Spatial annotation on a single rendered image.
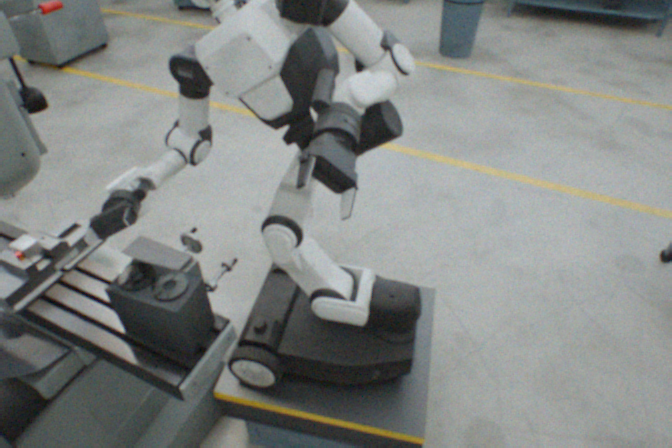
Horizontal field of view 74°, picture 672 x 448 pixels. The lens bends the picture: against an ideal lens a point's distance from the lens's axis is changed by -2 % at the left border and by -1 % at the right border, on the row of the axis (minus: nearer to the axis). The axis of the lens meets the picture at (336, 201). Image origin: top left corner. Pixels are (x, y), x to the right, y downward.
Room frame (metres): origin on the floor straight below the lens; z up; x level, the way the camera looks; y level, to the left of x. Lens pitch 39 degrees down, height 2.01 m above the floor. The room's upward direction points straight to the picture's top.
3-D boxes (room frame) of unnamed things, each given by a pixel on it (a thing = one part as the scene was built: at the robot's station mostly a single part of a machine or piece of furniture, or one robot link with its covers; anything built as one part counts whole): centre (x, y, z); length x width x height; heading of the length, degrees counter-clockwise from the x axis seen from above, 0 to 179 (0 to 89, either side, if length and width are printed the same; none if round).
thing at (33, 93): (1.11, 0.82, 1.46); 0.07 x 0.07 x 0.06
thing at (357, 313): (1.09, -0.03, 0.68); 0.21 x 0.20 x 0.13; 77
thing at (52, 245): (1.01, 0.91, 1.02); 0.12 x 0.06 x 0.04; 66
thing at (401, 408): (1.10, 0.00, 0.20); 0.78 x 0.68 x 0.40; 77
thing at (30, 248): (0.96, 0.93, 1.04); 0.06 x 0.05 x 0.06; 66
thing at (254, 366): (0.89, 0.30, 0.50); 0.20 x 0.05 x 0.20; 77
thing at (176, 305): (0.76, 0.47, 1.03); 0.22 x 0.12 x 0.20; 71
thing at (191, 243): (1.37, 0.65, 0.63); 0.16 x 0.12 x 0.12; 155
